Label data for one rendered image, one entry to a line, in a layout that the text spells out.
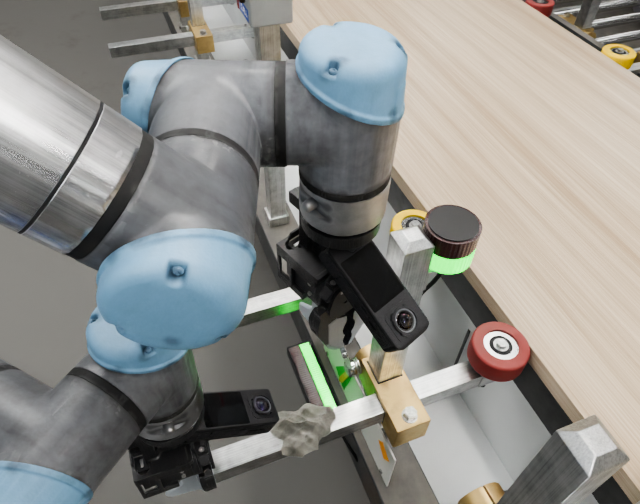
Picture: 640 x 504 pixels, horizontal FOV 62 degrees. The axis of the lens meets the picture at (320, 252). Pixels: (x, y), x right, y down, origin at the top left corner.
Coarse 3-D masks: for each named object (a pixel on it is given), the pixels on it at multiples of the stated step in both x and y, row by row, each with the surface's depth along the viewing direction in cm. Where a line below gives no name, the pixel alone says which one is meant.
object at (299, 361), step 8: (296, 352) 95; (296, 360) 94; (304, 360) 94; (304, 368) 93; (304, 376) 92; (304, 384) 91; (312, 384) 91; (312, 392) 90; (312, 400) 89; (320, 400) 89
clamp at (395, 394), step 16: (368, 352) 76; (368, 368) 74; (368, 384) 74; (384, 384) 72; (400, 384) 72; (384, 400) 71; (400, 400) 71; (416, 400) 71; (384, 416) 71; (400, 416) 69; (400, 432) 68; (416, 432) 70
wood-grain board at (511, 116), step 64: (320, 0) 151; (384, 0) 152; (448, 0) 153; (512, 0) 154; (448, 64) 127; (512, 64) 128; (576, 64) 128; (448, 128) 109; (512, 128) 109; (576, 128) 110; (448, 192) 95; (512, 192) 96; (576, 192) 96; (512, 256) 85; (576, 256) 85; (512, 320) 76; (576, 320) 77; (576, 384) 70
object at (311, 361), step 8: (304, 344) 96; (304, 352) 95; (312, 352) 95; (312, 360) 94; (312, 368) 93; (312, 376) 92; (320, 376) 92; (320, 384) 91; (320, 392) 90; (328, 392) 90; (328, 400) 89
